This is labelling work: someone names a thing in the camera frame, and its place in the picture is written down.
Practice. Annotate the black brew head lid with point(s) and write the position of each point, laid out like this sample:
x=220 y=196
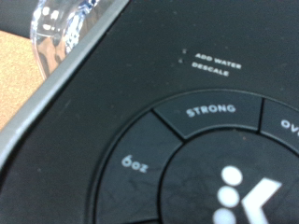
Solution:
x=124 y=77

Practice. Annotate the clear plastic container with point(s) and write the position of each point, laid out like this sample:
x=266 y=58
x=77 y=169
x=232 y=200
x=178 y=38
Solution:
x=53 y=40

